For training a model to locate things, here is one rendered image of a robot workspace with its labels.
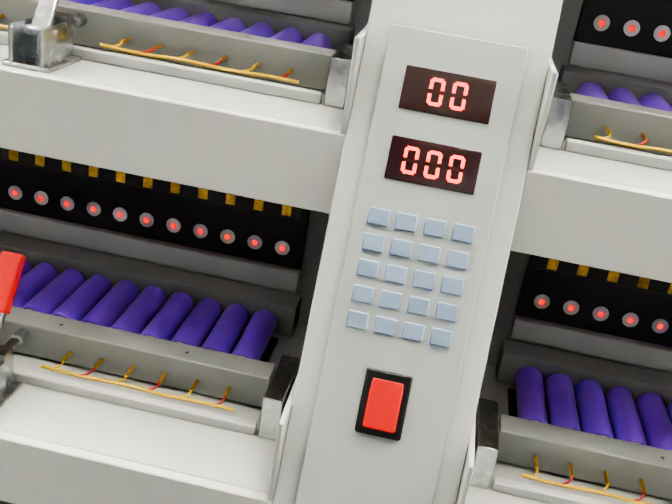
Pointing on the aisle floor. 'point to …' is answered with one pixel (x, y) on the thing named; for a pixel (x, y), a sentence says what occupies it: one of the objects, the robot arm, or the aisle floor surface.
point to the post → (289, 471)
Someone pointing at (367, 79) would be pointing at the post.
